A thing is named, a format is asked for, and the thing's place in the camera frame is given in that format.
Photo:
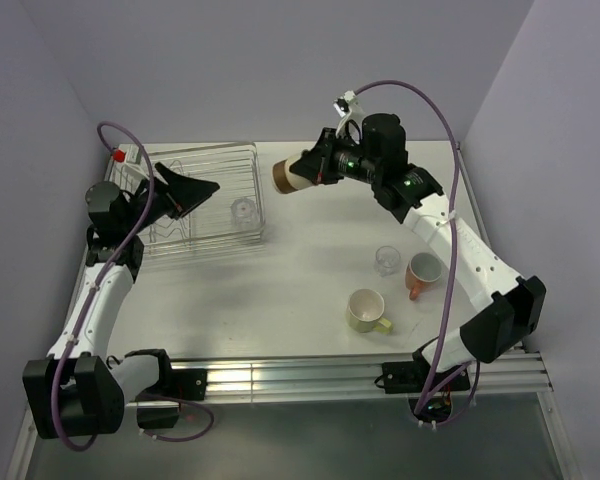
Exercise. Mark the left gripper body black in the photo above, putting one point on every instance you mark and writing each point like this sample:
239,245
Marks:
162,203

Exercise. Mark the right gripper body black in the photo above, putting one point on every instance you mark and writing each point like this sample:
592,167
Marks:
339,159

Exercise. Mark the large clear glass cup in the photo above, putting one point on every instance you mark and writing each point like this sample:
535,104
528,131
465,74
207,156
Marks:
244,214

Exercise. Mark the pale yellow ceramic mug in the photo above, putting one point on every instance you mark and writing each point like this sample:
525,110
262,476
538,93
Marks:
365,312

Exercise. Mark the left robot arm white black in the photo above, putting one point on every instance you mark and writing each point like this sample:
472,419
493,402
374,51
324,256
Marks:
72,392

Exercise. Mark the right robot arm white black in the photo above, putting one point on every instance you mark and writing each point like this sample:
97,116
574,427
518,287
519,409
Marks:
507,305

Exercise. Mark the small clear glass cup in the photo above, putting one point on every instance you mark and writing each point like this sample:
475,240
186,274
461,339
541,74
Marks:
387,261

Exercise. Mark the orange ceramic mug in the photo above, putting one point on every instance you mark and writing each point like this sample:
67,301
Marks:
423,271

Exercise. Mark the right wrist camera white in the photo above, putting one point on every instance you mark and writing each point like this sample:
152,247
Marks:
348,109

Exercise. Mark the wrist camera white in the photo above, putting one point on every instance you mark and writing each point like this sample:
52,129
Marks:
348,109
128,155

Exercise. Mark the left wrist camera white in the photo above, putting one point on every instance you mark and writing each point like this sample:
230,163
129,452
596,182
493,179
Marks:
128,155

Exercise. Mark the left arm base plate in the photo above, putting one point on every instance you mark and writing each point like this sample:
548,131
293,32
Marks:
180,384

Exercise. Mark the aluminium rail frame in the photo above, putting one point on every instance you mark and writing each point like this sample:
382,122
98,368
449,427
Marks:
349,377

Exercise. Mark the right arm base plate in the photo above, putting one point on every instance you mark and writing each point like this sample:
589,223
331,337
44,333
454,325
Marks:
408,377

